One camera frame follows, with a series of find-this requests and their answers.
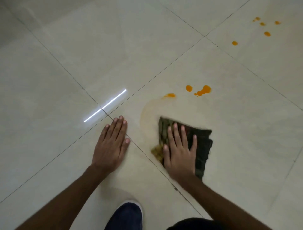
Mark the person's right hand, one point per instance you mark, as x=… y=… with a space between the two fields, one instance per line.
x=180 y=161

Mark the person's left hand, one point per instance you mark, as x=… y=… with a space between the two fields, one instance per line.
x=110 y=151

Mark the person's right thumb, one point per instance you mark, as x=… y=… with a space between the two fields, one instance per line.
x=166 y=155

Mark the person's left middle finger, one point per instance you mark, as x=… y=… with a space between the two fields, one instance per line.
x=119 y=128

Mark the person's left little finger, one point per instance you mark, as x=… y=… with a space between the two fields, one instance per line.
x=104 y=134

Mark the person's right little finger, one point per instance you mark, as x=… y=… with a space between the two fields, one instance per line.
x=193 y=145

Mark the person's right middle finger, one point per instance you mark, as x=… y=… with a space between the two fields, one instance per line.
x=178 y=135

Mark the person's left thumb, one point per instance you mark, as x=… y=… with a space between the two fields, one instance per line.
x=126 y=147

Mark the dark green cleaning cloth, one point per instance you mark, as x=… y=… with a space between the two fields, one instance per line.
x=203 y=147

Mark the person's right forearm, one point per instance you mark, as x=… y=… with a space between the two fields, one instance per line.
x=217 y=206

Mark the person's left forearm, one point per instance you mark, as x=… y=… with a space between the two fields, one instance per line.
x=68 y=199

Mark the smeared orange liquid stain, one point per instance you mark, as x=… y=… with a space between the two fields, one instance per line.
x=155 y=104

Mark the round orange liquid drop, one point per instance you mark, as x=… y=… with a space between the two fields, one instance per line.
x=189 y=88

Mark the large orange liquid splash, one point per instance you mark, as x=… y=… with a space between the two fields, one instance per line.
x=204 y=90

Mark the dark blue shoe white sole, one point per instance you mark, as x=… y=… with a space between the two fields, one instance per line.
x=126 y=216

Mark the person's black trouser leg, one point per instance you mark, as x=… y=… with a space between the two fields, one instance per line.
x=196 y=224

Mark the scatter of small orange spots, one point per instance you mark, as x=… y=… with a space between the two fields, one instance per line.
x=267 y=34

